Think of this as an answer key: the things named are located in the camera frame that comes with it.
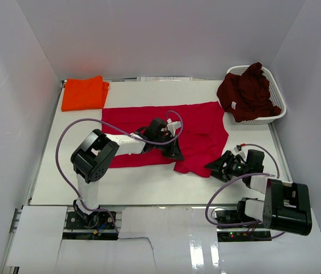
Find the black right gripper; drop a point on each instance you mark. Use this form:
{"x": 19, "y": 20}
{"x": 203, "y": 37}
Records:
{"x": 227, "y": 157}

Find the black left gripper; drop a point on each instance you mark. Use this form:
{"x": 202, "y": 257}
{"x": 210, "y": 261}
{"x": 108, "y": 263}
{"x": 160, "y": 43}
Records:
{"x": 174, "y": 151}

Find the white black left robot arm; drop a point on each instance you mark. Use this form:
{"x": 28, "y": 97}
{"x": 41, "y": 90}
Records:
{"x": 96, "y": 153}

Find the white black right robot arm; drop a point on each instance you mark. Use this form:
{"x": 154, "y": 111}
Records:
{"x": 285, "y": 207}

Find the dark maroon t shirt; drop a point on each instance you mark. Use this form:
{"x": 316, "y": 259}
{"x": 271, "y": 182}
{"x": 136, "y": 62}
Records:
{"x": 247, "y": 96}

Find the white plastic laundry basket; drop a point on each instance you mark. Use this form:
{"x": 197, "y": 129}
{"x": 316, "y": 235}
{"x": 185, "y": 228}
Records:
{"x": 275, "y": 95}

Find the orange folded t shirt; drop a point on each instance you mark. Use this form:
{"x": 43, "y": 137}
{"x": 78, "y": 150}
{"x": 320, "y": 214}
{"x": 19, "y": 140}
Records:
{"x": 85, "y": 94}

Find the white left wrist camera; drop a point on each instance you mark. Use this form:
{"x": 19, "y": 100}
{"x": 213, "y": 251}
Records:
{"x": 172, "y": 127}

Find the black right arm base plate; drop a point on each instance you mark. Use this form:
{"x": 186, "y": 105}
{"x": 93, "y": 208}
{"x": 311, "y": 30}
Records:
{"x": 240, "y": 233}

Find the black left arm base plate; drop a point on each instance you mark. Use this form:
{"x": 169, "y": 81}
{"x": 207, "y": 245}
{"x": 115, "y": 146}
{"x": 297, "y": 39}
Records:
{"x": 101, "y": 227}

